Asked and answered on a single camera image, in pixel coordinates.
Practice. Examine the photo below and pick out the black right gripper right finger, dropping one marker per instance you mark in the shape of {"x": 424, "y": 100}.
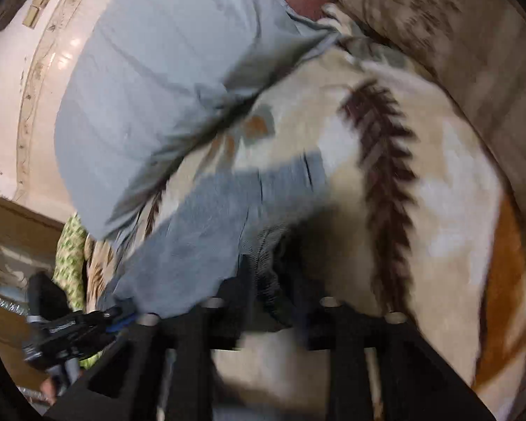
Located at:
{"x": 304, "y": 282}

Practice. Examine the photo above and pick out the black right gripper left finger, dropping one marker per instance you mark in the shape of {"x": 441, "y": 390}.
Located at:
{"x": 238, "y": 293}

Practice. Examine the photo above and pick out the blue denim pant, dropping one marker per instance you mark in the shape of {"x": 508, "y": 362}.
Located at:
{"x": 250, "y": 217}

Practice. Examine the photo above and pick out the person's left hand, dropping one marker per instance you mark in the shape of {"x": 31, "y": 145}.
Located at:
{"x": 49, "y": 390}

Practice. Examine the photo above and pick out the green patterned cloth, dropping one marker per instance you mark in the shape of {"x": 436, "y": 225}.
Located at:
{"x": 75, "y": 271}

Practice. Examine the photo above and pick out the wooden cabinet with glass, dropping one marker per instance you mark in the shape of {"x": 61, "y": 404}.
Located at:
{"x": 28, "y": 243}

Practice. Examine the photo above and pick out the cream leaf pattern blanket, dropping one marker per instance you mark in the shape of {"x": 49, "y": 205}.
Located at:
{"x": 467, "y": 265}

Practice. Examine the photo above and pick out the beige striped quilt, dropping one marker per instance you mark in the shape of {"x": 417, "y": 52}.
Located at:
{"x": 476, "y": 49}

